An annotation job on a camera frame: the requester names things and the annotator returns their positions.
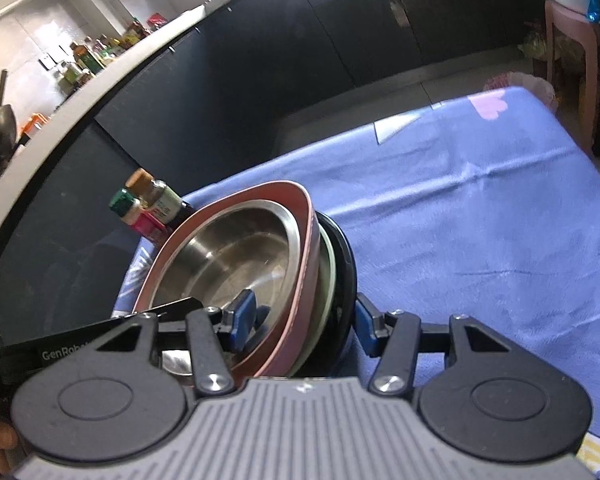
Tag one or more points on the orange lid spice jar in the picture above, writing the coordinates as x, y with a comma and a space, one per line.
160, 197

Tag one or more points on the pink square bowl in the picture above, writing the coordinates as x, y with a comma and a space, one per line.
307, 240

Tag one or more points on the green round plate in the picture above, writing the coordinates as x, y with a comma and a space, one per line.
330, 280

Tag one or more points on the black wok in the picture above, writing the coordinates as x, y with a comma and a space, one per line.
0, 130

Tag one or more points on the pink plastic stool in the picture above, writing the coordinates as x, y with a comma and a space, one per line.
570, 25

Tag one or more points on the grey kitchen countertop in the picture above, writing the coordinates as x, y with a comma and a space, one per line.
80, 105

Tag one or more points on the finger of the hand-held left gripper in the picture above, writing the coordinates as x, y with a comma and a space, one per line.
180, 305

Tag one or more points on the green lid spice jar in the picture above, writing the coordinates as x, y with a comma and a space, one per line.
125, 202

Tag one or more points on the stainless steel bowl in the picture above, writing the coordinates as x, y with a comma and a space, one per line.
230, 245

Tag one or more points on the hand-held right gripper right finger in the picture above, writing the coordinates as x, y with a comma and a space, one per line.
366, 325

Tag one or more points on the dark kitchen cabinets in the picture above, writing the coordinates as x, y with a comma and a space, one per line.
280, 60

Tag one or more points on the blue printed tablecloth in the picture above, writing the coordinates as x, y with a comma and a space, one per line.
455, 210

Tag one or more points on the orange packet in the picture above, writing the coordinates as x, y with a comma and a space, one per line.
34, 124

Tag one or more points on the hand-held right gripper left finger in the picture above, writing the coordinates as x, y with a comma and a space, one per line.
244, 320

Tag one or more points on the black round plate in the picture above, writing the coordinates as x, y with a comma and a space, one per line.
347, 270

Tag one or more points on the pink plastic bag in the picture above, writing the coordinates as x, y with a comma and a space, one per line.
525, 85

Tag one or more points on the row of condiment bottles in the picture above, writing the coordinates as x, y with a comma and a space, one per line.
105, 50

